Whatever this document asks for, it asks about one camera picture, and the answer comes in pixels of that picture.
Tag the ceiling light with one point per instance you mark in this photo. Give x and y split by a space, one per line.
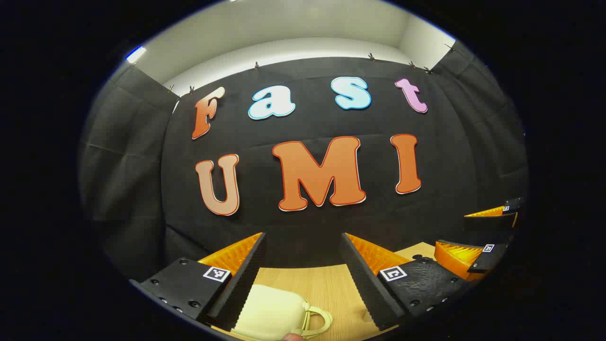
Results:
136 54

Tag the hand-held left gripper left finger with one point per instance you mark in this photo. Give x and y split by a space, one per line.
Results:
244 279

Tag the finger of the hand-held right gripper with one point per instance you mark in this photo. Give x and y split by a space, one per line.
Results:
490 259
487 223

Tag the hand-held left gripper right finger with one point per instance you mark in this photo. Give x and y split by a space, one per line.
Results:
364 284

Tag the pale yellow suitcase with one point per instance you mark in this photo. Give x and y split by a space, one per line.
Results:
270 312

